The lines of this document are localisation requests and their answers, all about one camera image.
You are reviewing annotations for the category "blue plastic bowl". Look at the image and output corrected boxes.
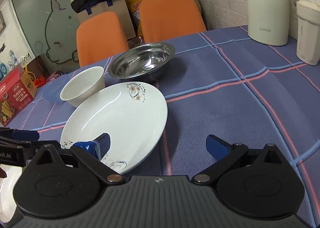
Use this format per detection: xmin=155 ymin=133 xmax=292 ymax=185
xmin=43 ymin=81 xmax=65 ymax=103

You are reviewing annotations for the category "white ceramic bowl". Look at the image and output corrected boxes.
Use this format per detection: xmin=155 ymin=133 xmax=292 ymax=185
xmin=60 ymin=66 xmax=105 ymax=108

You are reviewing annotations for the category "floral white plate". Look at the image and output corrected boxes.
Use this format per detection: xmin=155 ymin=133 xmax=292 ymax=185
xmin=60 ymin=82 xmax=168 ymax=174

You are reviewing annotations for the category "stainless steel bowl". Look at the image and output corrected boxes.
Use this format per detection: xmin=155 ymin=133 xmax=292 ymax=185
xmin=108 ymin=42 xmax=175 ymax=83

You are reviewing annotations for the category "speckled rim white plate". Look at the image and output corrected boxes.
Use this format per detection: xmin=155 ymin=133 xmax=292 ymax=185
xmin=1 ymin=164 xmax=22 ymax=227

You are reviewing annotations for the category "person's left hand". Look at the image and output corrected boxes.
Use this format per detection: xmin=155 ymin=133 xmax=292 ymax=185
xmin=0 ymin=164 xmax=7 ymax=179

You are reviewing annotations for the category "red cracker box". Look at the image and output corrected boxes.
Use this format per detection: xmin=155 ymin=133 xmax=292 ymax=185
xmin=0 ymin=65 xmax=37 ymax=127

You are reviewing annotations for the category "brown cardboard box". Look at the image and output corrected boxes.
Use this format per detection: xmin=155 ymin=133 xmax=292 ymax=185
xmin=24 ymin=56 xmax=49 ymax=88

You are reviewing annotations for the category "blue plaid tablecloth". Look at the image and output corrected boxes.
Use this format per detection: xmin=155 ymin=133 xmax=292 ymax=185
xmin=9 ymin=26 xmax=319 ymax=227

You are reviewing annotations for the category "left orange chair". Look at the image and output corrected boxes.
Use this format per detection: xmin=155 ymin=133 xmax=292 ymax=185
xmin=76 ymin=11 xmax=129 ymax=67

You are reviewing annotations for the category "orange chair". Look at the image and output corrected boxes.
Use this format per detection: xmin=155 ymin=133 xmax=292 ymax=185
xmin=139 ymin=0 xmax=206 ymax=43
xmin=76 ymin=11 xmax=129 ymax=67

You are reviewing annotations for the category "cream thermos cup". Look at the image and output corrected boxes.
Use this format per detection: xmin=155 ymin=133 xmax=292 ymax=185
xmin=296 ymin=0 xmax=320 ymax=65

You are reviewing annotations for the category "brown paper bag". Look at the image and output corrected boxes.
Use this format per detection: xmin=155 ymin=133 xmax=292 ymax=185
xmin=76 ymin=0 xmax=136 ymax=41

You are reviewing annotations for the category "yellow snack bag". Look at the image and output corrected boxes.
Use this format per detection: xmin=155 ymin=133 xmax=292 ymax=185
xmin=125 ymin=0 xmax=143 ymax=37

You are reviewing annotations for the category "white electric kettle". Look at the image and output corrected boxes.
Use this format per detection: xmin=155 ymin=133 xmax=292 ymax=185
xmin=247 ymin=0 xmax=290 ymax=46

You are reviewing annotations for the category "right orange chair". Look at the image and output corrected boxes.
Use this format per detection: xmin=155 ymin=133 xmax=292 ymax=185
xmin=139 ymin=0 xmax=206 ymax=43

